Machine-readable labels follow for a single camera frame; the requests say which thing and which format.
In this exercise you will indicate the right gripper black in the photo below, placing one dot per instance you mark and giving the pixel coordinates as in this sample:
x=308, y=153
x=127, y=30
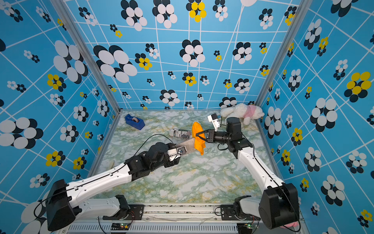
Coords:
x=211, y=136

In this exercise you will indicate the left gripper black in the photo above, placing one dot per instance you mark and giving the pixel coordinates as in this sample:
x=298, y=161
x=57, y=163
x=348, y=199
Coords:
x=173, y=163

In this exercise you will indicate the orange towel cloth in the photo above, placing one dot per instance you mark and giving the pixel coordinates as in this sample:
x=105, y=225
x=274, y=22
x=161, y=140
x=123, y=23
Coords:
x=199, y=141

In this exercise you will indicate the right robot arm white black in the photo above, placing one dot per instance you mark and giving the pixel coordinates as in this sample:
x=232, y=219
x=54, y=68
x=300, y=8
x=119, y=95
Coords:
x=279, y=204

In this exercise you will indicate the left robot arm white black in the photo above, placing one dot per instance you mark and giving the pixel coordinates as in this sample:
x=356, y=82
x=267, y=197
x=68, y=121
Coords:
x=67, y=202

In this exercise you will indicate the newspaper print pouch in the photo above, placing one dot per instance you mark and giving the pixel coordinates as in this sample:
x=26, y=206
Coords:
x=180, y=133

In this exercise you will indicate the blue tape dispenser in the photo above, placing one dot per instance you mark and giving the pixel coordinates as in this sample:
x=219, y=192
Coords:
x=134, y=122

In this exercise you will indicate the white plush toy pink shirt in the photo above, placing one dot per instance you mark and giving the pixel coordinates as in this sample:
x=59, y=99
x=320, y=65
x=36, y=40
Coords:
x=246, y=113

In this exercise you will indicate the pink alarm clock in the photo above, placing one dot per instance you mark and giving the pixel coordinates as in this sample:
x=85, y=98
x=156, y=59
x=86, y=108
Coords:
x=293, y=224

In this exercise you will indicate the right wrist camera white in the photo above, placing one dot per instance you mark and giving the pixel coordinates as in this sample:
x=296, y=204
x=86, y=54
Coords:
x=215, y=121

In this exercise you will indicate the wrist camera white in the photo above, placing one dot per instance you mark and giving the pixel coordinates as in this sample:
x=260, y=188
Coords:
x=215, y=121
x=177, y=152

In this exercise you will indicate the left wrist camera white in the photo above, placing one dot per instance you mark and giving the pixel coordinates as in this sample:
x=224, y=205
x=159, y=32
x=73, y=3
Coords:
x=177, y=152

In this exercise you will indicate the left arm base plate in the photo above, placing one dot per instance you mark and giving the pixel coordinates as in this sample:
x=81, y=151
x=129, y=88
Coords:
x=134, y=212

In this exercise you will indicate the aluminium frame rail front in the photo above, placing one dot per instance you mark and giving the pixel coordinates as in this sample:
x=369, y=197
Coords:
x=179, y=218

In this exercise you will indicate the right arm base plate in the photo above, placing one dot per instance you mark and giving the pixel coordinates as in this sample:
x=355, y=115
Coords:
x=228, y=213

